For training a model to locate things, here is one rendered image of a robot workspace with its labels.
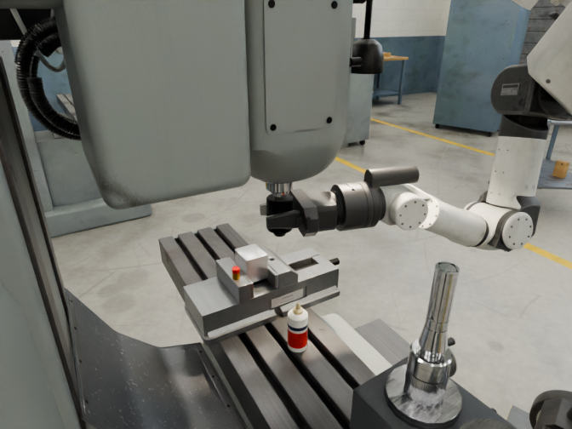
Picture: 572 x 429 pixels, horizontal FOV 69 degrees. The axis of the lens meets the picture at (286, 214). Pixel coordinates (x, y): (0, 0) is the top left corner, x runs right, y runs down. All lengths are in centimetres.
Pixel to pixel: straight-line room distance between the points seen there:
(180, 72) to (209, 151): 10
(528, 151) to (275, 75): 58
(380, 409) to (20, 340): 41
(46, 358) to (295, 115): 42
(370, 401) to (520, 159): 60
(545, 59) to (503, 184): 26
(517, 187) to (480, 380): 147
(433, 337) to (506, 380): 187
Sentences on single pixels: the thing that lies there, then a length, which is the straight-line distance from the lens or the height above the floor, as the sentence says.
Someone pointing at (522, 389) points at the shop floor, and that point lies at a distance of 236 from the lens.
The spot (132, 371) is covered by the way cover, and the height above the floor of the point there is 96.
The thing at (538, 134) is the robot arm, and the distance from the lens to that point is 98.
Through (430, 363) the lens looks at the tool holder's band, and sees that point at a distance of 52.
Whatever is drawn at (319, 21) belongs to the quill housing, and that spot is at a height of 155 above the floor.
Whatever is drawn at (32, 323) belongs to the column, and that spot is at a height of 126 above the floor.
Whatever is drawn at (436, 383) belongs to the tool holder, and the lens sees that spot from 54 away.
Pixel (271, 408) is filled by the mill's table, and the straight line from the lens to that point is 80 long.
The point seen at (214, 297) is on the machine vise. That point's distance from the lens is 93.
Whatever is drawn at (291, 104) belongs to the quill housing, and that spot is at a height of 144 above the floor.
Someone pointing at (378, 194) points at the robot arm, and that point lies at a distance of 77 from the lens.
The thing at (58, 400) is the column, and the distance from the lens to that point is 60.
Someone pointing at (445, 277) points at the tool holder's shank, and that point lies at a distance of 46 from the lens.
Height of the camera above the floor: 155
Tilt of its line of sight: 25 degrees down
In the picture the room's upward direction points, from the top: straight up
